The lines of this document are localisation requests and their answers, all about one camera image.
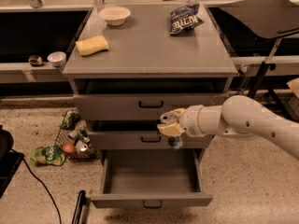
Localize black bar on floor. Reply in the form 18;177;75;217
71;190;90;224

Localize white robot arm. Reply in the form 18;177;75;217
157;95;299;160

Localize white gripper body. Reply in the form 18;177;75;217
179;105;205;137

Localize red bull can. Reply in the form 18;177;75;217
160;111;182;149

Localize grey drawer cabinet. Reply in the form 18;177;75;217
61;3;239;166

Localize blue kettle chips bag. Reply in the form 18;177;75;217
170;4;204;35

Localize green chip bag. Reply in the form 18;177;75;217
61;110;80;129

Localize black power cable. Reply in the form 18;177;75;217
10;148;63;224

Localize grey open bottom drawer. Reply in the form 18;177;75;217
92;149;212;209

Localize small white cup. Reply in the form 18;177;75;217
47;51;66;67

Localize grey top drawer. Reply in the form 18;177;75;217
73;93;226;120

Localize silver soda can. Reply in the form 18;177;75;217
76;140;89;153

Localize grey middle drawer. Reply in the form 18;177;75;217
87;129;216;151

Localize black device left edge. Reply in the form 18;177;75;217
0;126;24;199

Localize black wire basket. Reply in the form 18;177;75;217
55;120;97;162

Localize red apple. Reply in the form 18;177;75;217
63;144;77;154

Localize yellow sponge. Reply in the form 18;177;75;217
76;35;109;56

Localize green snack pouch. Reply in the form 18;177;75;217
30;146;65;166

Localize white paper bowl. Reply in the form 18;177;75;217
98;7;131;26

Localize yellow tape measure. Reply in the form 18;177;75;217
28;55;43;66

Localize green bottle in basket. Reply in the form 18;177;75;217
68;130;90;144

